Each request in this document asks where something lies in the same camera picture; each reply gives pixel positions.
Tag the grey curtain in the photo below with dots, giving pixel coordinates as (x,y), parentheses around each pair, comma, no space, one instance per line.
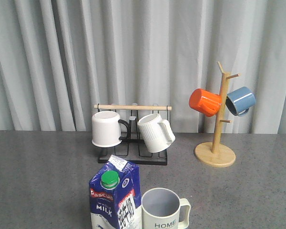
(58,58)

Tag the orange mug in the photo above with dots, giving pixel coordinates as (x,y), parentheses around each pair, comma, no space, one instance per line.
(205,102)

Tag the white mug black handle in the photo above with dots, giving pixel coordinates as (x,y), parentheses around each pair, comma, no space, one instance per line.
(106,131)

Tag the black wire mug rack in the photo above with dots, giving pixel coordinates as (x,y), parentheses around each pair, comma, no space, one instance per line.
(133,148)

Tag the white ribbed mug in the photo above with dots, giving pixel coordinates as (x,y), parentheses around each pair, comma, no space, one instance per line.
(156,132)

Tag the blue mug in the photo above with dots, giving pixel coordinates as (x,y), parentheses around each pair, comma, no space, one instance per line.
(239,101)

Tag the cream HOME mug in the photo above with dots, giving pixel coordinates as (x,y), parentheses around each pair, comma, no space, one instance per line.
(163,209)

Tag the wooden mug tree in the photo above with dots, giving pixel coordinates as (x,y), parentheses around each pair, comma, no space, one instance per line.
(214,153)

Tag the blue white milk carton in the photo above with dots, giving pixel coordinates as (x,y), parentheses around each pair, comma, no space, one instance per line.
(115,196)

